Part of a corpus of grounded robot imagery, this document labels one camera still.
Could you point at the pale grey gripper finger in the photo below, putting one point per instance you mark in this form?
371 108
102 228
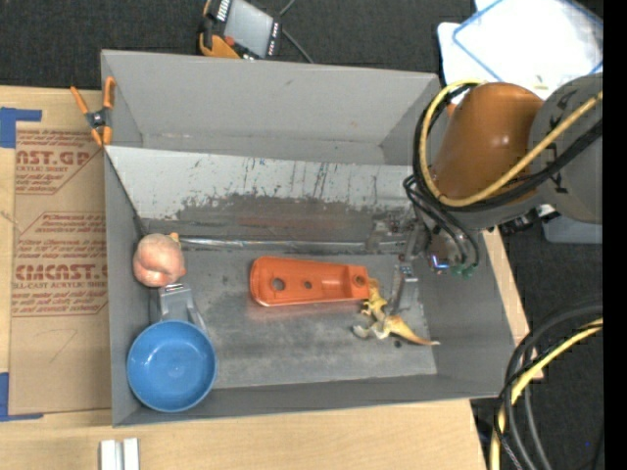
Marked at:
397 287
411 294

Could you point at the yellow toy dinosaur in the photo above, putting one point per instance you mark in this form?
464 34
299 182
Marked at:
387 323

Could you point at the orange flat plastic piece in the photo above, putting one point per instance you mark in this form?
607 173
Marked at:
303 282

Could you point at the grey metal bin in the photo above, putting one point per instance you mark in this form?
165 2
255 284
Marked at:
294 360

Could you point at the grey plastic piece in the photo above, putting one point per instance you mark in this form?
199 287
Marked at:
172 304

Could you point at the blue bowl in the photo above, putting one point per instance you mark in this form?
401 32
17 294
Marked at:
171 366

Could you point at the pink round soft toy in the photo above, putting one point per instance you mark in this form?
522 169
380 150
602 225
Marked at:
158 260

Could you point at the brown cardboard board red print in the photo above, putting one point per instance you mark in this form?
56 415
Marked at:
54 341

